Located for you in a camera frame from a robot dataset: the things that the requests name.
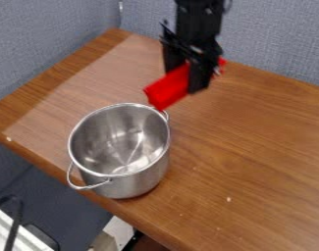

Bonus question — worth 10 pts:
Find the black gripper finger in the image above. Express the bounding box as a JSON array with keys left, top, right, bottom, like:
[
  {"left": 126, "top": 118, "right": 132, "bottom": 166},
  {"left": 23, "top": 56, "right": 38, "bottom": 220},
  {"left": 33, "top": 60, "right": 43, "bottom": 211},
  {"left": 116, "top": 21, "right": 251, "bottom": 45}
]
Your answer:
[
  {"left": 161, "top": 41, "right": 187, "bottom": 73},
  {"left": 188, "top": 56, "right": 217, "bottom": 94}
]

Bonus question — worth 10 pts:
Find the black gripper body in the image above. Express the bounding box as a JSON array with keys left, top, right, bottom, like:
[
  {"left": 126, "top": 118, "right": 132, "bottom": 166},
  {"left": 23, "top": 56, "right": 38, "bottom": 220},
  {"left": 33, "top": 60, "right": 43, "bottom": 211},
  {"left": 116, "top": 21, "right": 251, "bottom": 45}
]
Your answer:
[{"left": 160, "top": 0, "right": 231, "bottom": 76}]

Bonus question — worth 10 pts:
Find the red rectangular block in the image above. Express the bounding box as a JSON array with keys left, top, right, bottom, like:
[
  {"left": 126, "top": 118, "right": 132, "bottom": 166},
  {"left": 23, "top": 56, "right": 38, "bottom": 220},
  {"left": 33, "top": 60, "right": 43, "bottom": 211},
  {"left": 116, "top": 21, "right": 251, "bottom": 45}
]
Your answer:
[{"left": 142, "top": 57, "right": 228, "bottom": 112}]

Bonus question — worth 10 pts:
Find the stainless steel pot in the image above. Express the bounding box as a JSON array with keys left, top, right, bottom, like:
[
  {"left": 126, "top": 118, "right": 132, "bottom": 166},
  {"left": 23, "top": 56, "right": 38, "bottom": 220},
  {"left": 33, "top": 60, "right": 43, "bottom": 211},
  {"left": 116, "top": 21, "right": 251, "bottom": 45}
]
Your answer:
[{"left": 68, "top": 103, "right": 171, "bottom": 199}]

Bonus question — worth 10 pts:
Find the white appliance with dark panel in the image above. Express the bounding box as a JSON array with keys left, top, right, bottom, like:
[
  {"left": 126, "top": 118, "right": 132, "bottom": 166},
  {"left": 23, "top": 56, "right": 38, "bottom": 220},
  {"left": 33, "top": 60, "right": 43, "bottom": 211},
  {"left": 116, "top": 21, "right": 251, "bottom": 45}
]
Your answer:
[{"left": 0, "top": 210, "right": 59, "bottom": 251}]

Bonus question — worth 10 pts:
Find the white table leg bracket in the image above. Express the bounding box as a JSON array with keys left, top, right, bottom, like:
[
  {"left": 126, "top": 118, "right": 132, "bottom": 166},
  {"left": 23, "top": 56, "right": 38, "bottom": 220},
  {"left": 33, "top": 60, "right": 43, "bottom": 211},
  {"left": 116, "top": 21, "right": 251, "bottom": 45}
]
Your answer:
[{"left": 88, "top": 217, "right": 134, "bottom": 251}]

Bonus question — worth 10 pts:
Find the black cable loop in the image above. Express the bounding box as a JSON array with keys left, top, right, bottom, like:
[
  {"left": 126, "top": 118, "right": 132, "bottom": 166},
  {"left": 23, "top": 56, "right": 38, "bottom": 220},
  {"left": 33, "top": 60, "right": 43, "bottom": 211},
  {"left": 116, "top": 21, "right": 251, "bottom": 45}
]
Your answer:
[{"left": 0, "top": 194, "right": 26, "bottom": 251}]

